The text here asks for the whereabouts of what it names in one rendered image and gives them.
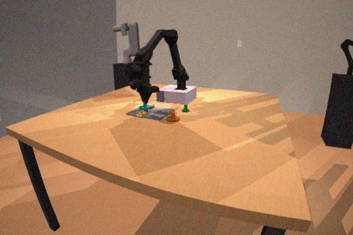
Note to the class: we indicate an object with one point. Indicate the teal gear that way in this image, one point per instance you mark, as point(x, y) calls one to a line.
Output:
point(144, 106)

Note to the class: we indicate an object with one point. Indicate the green gear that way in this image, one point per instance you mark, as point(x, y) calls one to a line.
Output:
point(185, 108)

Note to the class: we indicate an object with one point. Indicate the orange gear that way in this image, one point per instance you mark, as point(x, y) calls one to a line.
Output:
point(172, 118)

